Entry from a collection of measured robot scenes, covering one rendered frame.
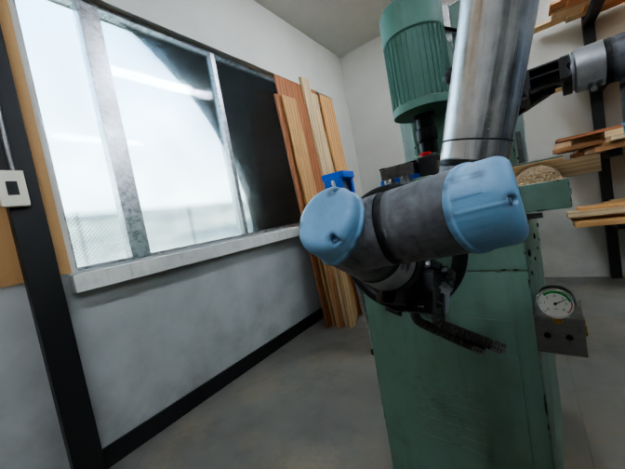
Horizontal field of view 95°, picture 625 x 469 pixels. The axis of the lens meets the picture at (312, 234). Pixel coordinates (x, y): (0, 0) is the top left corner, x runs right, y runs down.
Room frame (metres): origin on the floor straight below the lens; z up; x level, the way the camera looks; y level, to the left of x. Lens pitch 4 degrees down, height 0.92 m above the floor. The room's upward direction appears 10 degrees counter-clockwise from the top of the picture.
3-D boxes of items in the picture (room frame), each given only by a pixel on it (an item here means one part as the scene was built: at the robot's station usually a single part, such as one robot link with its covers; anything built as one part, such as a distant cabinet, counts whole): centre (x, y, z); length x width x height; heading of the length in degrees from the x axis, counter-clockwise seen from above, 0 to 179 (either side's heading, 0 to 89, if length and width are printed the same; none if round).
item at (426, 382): (0.99, -0.48, 0.35); 0.58 x 0.45 x 0.71; 139
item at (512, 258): (0.99, -0.48, 0.76); 0.57 x 0.45 x 0.09; 139
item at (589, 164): (0.84, -0.47, 0.92); 0.55 x 0.02 x 0.04; 49
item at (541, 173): (0.66, -0.54, 0.92); 0.14 x 0.09 x 0.04; 139
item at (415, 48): (0.90, -0.40, 1.32); 0.18 x 0.18 x 0.31
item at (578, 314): (0.62, -0.51, 0.58); 0.12 x 0.08 x 0.08; 139
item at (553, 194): (0.81, -0.33, 0.87); 0.61 x 0.30 x 0.06; 49
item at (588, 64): (0.53, -0.54, 1.09); 0.08 x 0.05 x 0.08; 139
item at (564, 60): (0.58, -0.48, 1.09); 0.12 x 0.09 x 0.08; 49
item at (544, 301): (0.57, -0.46, 0.65); 0.06 x 0.04 x 0.08; 49
